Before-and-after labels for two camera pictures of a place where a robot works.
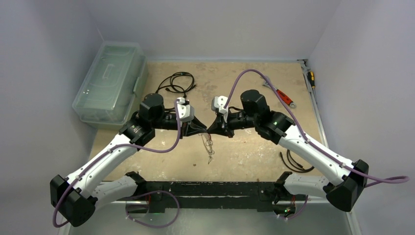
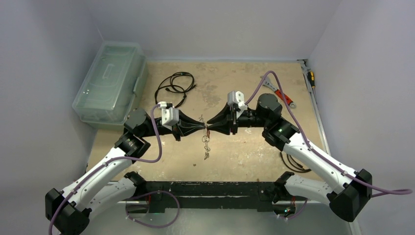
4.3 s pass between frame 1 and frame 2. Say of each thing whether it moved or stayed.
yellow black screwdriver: stayed
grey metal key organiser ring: moved
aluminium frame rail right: stayed
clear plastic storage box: stayed
